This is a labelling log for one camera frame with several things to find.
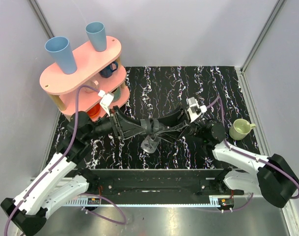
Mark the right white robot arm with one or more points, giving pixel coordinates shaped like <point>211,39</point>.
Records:
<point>268,176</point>

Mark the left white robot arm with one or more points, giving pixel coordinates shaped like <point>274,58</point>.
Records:
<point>31,209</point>

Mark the pink ceramic mug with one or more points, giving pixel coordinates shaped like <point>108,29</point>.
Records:
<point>94,84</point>

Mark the orange plastic bowl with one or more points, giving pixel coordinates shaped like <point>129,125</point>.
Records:
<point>94,111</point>

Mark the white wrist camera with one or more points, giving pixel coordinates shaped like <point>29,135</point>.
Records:
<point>195,110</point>
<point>106,100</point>

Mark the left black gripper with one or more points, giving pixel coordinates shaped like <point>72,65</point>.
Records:
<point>117,122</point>

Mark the dark blue ceramic mug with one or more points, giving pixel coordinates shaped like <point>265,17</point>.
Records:
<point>108,70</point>

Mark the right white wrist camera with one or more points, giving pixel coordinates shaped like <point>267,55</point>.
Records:
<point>195,110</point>

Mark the light green ceramic mug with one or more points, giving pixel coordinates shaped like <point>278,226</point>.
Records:
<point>240,129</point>

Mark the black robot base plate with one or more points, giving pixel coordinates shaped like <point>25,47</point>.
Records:
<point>151,187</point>

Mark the large blue plastic cup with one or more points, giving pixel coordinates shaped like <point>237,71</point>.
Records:
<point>60,50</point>

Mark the pink three-tier wooden shelf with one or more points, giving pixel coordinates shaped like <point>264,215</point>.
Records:
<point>62,88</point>

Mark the white slotted cable duct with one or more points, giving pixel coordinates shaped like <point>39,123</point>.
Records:
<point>83,202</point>

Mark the teal speckled ceramic cup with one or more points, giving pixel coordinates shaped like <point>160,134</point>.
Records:
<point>116,94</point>

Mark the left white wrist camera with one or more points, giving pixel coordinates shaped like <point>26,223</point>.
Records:
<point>106,100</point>

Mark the black marble patterned mat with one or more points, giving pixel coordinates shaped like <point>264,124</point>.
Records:
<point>155,92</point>

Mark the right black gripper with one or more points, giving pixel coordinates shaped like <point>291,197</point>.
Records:
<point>172,119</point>

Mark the small blue plastic cup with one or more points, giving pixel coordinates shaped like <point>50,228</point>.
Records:
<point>97,36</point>

